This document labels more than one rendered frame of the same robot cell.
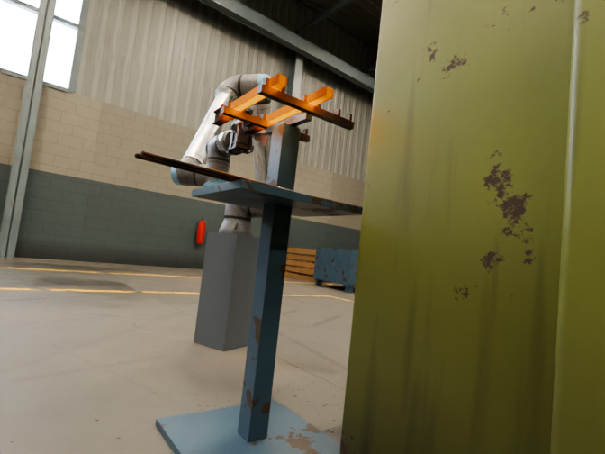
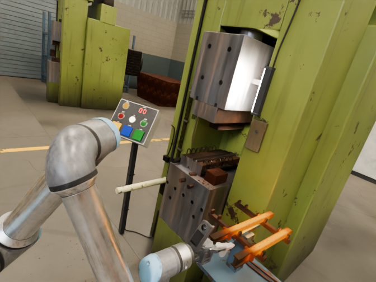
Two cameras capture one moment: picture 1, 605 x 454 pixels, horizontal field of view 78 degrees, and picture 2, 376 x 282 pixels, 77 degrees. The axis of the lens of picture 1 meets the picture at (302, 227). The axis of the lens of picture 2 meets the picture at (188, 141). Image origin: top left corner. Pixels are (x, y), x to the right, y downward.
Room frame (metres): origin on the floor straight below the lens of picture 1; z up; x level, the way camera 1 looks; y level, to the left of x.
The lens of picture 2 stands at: (1.56, 0.98, 1.58)
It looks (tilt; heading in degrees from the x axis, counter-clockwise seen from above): 18 degrees down; 263
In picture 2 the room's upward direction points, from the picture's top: 13 degrees clockwise
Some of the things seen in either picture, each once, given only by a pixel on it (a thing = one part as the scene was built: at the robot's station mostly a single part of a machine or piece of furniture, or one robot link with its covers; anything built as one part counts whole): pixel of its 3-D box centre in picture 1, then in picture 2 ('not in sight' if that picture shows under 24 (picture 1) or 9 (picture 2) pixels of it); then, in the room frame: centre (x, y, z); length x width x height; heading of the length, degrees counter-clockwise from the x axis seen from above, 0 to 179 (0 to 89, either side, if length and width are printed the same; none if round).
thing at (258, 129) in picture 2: not in sight; (255, 135); (1.02, -0.28, 1.27); 0.09 x 0.02 x 0.17; 129
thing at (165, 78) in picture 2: not in sight; (163, 90); (1.71, -7.68, 0.43); 1.89 x 1.20 x 0.85; 129
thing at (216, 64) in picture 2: not in sight; (240, 75); (1.13, -0.54, 1.56); 0.42 x 0.39 x 0.40; 39
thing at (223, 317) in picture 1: (229, 288); not in sight; (2.10, 0.37, 0.30); 0.22 x 0.22 x 0.60; 59
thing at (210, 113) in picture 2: not in sight; (224, 111); (1.16, -0.57, 1.32); 0.42 x 0.20 x 0.10; 39
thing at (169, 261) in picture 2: (221, 147); (160, 266); (1.47, 0.36, 0.92); 0.12 x 0.09 x 0.10; 35
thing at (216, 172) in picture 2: not in sight; (216, 176); (1.16, -0.34, 0.95); 0.12 x 0.09 x 0.07; 39
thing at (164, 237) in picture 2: not in sight; (194, 244); (1.12, -0.54, 0.23); 0.56 x 0.38 x 0.47; 39
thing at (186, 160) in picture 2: not in sight; (211, 159); (1.16, -0.57, 0.96); 0.42 x 0.20 x 0.09; 39
